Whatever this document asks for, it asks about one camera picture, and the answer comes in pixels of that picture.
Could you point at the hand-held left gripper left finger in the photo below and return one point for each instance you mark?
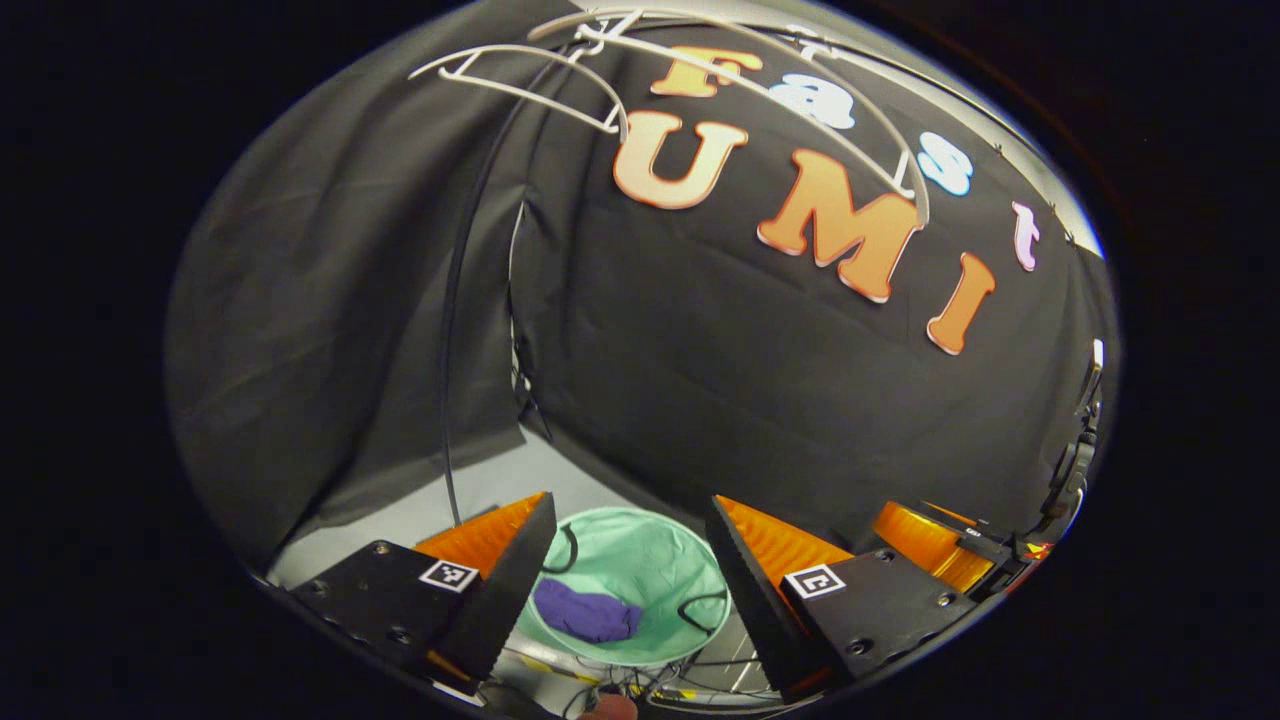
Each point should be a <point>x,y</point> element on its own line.
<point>510,590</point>

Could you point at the green laundry hamper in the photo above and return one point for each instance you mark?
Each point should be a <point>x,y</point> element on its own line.
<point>640,560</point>

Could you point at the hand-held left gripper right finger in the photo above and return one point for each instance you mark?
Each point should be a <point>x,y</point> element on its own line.
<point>750,590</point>

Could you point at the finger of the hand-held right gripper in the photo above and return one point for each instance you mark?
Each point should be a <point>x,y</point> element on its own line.
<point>925,545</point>
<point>985,528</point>

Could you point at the white clothes hanger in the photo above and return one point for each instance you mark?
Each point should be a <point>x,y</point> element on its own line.
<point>820,137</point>
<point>540,102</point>

